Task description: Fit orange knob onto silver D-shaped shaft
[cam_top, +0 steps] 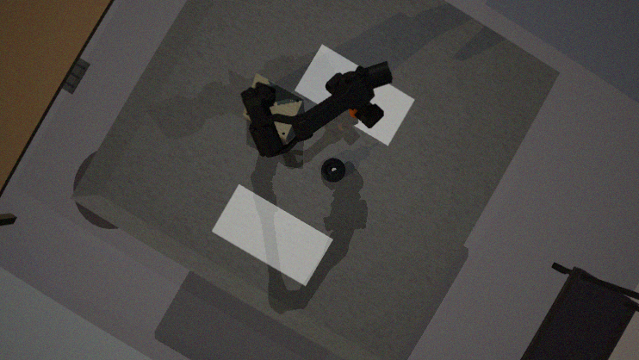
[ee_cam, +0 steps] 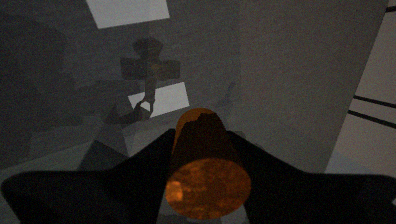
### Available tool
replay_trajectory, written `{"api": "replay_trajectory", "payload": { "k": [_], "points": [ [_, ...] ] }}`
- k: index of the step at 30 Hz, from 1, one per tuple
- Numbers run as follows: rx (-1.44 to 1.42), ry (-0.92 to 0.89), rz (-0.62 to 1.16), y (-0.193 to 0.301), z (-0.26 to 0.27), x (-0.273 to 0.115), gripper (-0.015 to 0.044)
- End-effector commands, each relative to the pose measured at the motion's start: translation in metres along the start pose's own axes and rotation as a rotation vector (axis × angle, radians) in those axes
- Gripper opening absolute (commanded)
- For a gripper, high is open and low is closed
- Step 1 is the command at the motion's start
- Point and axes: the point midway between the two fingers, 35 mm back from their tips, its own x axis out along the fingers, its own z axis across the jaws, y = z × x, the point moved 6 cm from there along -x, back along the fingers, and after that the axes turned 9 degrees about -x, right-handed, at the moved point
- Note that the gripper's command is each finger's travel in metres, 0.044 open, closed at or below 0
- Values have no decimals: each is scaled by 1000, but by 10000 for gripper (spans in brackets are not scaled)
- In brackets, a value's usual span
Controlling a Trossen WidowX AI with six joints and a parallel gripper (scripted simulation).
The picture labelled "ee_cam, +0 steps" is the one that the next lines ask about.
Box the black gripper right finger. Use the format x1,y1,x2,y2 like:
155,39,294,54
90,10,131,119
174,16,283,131
227,131,396,224

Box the orange knob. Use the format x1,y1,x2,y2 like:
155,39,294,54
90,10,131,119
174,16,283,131
165,108,251,220

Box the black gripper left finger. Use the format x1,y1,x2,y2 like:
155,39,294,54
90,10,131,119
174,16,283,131
0,128,175,224

